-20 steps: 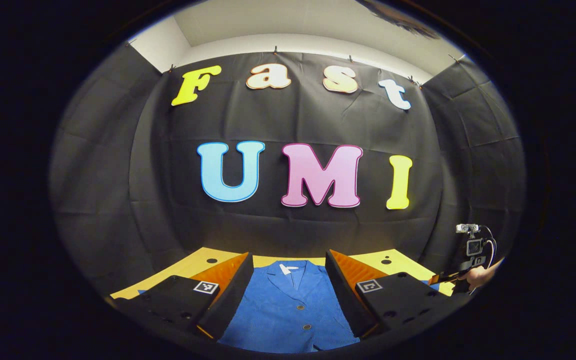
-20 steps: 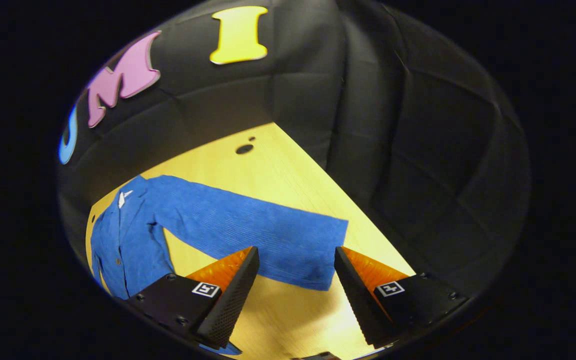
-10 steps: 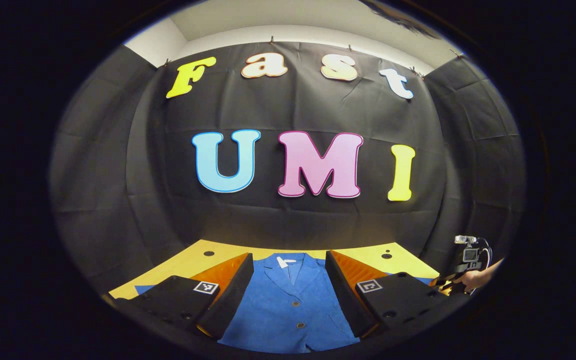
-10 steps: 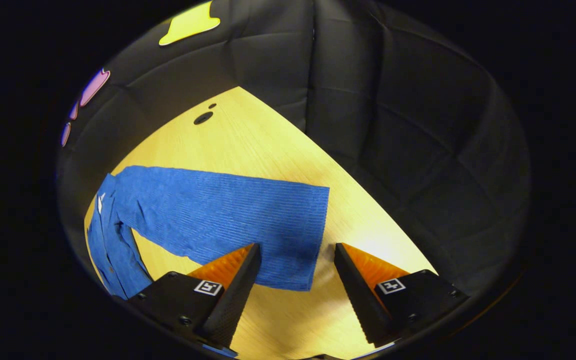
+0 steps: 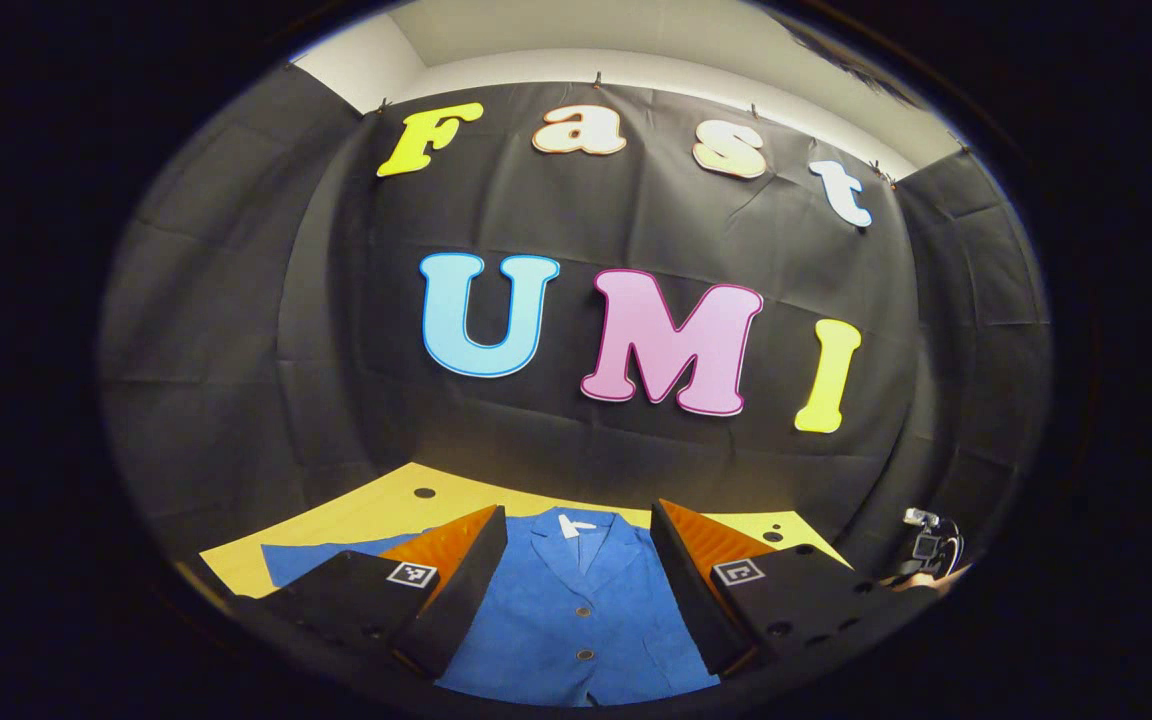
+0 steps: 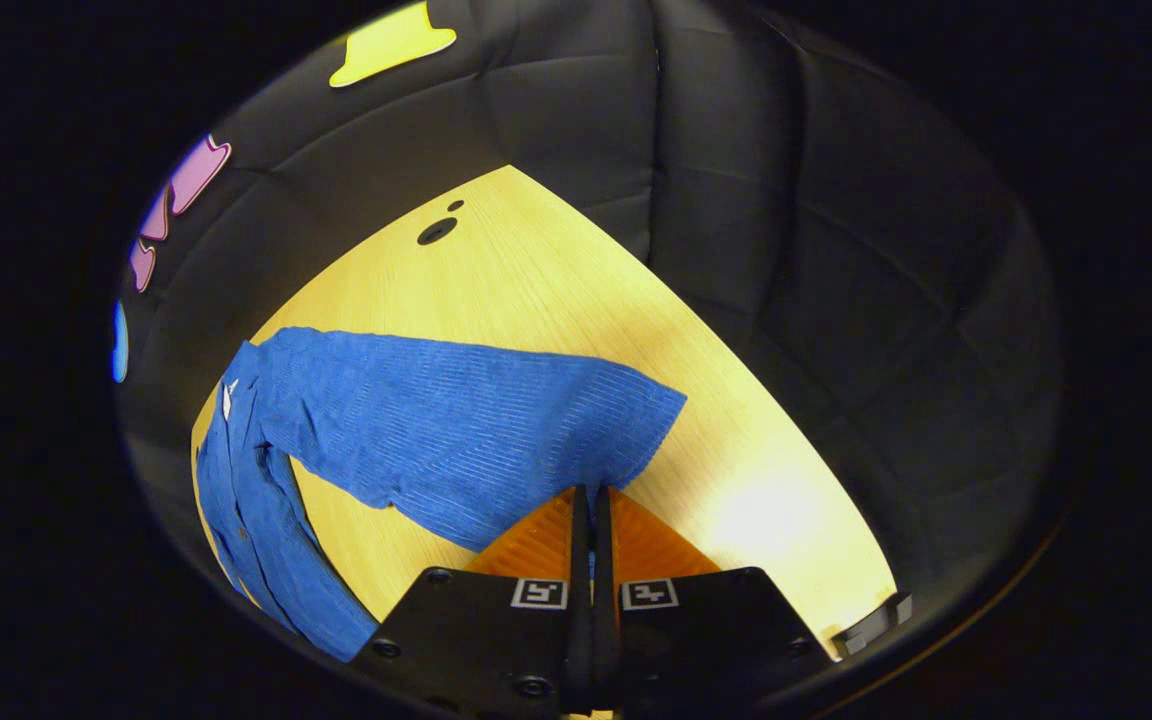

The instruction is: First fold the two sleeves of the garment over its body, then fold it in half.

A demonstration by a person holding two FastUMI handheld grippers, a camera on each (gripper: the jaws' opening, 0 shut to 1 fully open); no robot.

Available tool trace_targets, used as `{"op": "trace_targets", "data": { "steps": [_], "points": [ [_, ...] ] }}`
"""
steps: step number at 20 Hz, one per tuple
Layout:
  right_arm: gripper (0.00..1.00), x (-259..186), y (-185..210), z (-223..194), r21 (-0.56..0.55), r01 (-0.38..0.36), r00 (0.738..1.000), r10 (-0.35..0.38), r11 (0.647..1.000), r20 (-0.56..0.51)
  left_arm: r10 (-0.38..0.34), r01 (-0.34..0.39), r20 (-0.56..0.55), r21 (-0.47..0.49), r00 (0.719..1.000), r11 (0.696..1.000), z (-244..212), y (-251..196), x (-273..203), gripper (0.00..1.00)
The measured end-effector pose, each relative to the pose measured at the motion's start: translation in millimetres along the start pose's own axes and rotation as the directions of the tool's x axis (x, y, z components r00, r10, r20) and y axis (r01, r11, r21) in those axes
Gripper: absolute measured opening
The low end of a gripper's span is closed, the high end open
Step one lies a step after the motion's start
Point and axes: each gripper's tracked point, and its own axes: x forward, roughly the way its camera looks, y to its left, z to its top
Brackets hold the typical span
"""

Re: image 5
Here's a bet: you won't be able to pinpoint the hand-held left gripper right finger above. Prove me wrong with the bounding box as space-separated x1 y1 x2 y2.
649 498 942 679

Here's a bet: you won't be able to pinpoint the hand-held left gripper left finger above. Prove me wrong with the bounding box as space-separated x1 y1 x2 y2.
254 505 510 681

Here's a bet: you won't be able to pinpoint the blue button shirt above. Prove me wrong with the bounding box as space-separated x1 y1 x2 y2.
261 507 722 708

